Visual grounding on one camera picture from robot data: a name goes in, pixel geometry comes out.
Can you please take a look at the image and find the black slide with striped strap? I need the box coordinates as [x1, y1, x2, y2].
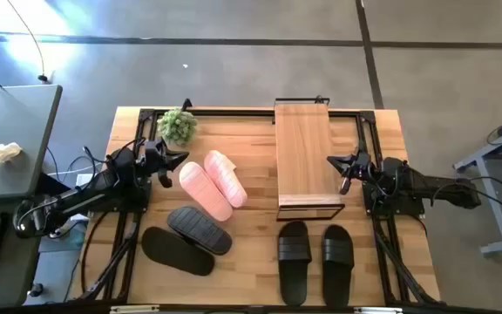
[321, 223, 356, 308]
[276, 220, 313, 307]

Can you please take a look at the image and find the dark grey desk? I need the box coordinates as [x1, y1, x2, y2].
[0, 194, 52, 311]

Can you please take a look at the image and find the black aluminium rig frame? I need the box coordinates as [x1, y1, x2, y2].
[70, 98, 443, 311]

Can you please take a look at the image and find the green plant in patterned pot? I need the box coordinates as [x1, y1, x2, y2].
[156, 106, 200, 147]

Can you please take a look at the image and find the light grey desk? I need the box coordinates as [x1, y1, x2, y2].
[0, 84, 64, 201]

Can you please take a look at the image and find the black rubber slide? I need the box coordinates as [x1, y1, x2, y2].
[166, 205, 234, 256]
[140, 225, 216, 277]

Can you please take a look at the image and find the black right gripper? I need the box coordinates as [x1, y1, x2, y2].
[327, 154, 374, 196]

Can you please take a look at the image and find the black floor cable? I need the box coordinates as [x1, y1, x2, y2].
[5, 0, 50, 85]

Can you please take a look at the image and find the grey metal table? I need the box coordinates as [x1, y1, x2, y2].
[452, 108, 502, 257]

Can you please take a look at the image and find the wooden shelf with black frame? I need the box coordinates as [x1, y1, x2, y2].
[272, 96, 347, 222]

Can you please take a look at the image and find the crumpled white tissue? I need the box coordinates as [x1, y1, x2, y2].
[0, 141, 24, 169]

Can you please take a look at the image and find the white cable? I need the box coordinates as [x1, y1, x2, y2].
[46, 161, 104, 177]

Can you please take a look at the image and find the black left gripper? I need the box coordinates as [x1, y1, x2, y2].
[142, 149, 190, 189]

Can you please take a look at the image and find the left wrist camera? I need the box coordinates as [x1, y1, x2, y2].
[144, 138, 167, 158]

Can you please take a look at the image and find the black computer mouse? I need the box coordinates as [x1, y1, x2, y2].
[12, 198, 37, 240]

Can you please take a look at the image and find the white power strip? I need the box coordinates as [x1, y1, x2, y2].
[75, 173, 96, 189]

